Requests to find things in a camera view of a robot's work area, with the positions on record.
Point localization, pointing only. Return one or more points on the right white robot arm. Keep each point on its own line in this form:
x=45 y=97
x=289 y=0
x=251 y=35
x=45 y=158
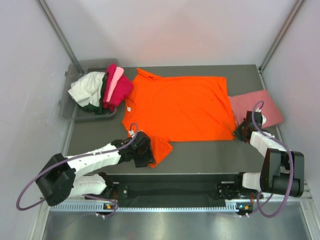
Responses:
x=280 y=167

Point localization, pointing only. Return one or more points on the white t shirt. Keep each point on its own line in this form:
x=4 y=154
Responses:
x=87 y=90

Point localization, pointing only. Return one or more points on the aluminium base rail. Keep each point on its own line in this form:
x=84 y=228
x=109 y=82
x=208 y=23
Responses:
x=306 y=196

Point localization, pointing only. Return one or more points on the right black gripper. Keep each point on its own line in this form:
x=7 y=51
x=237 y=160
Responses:
x=236 y=132

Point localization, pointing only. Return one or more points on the magenta t shirt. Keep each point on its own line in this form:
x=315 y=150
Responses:
x=122 y=90

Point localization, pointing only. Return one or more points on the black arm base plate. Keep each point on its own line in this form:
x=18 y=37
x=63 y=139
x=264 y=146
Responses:
x=178 y=190

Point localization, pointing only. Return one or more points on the dark green t shirt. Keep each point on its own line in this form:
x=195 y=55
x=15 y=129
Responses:
x=98 y=110

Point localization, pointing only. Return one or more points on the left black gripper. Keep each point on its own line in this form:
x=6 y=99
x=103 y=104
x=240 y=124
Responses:
x=148 y=157

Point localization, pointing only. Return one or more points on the grey plastic bin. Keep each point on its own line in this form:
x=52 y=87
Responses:
x=69 y=110

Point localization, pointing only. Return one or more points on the folded pink t shirt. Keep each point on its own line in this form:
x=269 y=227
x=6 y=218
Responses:
x=260 y=101

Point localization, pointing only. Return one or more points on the orange t shirt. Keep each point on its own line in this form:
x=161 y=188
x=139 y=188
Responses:
x=179 y=109

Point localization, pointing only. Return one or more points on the right aluminium frame post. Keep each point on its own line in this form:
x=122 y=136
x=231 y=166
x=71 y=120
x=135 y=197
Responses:
x=298 y=5

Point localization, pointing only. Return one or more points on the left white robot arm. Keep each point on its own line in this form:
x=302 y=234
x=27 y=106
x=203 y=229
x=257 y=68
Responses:
x=69 y=176

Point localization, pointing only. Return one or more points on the aluminium frame post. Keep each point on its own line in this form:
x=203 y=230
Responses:
x=298 y=5
x=44 y=7

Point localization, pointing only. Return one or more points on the left aluminium frame post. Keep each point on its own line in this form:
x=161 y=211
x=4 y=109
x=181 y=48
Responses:
x=44 y=7

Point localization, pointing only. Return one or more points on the light pink t shirt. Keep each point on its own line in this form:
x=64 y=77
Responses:
x=119 y=71

